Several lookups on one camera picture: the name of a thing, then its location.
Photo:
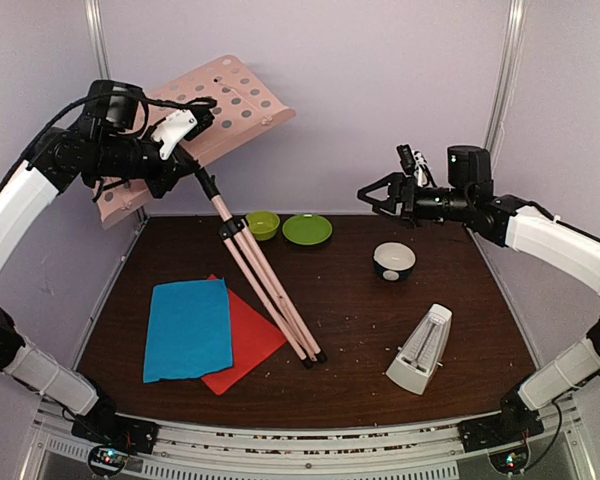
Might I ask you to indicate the green plate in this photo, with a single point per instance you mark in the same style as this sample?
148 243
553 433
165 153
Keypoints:
307 229

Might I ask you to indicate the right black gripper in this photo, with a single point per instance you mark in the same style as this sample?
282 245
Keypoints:
398 184

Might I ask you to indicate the red paper sheet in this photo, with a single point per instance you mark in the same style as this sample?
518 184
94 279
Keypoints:
254 340

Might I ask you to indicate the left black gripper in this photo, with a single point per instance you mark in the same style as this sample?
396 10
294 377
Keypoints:
172 168

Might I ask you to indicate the lime green bowl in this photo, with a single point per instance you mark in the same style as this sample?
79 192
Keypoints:
263 225

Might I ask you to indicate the blue paper sheet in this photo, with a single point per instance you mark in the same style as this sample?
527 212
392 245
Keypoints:
189 331

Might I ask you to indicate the aluminium post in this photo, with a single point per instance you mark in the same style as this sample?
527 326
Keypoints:
509 65
111 211

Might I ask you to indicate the pink music stand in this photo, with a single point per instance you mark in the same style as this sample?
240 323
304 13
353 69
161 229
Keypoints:
220 110

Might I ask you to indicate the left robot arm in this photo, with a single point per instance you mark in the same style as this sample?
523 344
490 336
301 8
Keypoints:
65 149

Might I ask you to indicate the white metronome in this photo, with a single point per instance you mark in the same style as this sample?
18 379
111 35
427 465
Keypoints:
420 356

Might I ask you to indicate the right aluminium post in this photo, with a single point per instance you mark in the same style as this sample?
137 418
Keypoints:
509 65

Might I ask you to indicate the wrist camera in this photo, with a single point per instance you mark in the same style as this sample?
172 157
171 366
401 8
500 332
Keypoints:
414 164
178 126

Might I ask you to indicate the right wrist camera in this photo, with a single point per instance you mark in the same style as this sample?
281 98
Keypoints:
414 164

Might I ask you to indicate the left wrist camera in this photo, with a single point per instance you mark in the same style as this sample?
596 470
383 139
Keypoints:
178 126

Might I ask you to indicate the dark bowl white inside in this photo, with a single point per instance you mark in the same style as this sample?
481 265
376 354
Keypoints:
393 261

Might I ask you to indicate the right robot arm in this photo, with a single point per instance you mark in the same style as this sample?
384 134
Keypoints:
524 226

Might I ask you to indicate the left aluminium post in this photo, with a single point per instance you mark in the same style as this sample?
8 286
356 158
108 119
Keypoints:
111 211

